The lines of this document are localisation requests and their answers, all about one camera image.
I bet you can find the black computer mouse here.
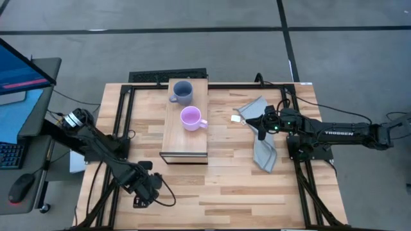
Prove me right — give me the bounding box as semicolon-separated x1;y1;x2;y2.
7;173;36;204

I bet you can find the grey cloth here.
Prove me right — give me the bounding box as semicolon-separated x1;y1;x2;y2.
237;95;279;175

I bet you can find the black metal table frame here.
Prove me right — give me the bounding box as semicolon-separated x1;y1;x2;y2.
73;82;351;231

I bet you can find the black table cable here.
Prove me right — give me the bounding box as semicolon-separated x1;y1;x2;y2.
254;73;374;125

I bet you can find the light blue desk mat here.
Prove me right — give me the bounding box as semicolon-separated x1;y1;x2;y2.
0;89;44;146

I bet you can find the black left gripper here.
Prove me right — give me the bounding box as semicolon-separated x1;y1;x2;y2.
126;160;164;209

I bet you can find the wooden shelf with black legs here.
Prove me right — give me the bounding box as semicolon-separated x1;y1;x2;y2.
159;78;209;166

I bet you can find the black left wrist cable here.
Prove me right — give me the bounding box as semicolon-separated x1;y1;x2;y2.
153;174;177;208

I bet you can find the dark grey desk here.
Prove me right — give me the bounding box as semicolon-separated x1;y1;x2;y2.
0;57;63;216

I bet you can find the pink plastic mug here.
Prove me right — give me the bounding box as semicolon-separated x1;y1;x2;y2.
179;105;209;132

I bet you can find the grey-blue ceramic mug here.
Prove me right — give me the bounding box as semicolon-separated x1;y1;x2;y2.
168;80;195;107

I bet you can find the black keyboard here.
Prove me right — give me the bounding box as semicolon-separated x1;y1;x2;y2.
0;142;26;170

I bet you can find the white box under table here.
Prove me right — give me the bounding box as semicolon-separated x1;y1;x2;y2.
69;150;87;175

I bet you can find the computer monitor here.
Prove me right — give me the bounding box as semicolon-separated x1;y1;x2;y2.
0;38;58;97

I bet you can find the black desk cable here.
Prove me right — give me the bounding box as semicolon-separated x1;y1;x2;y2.
52;89;101;107

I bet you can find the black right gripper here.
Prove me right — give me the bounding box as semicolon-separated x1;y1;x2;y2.
245;105;302;141

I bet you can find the black floor grille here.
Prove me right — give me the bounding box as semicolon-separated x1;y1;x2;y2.
128;67;208;83

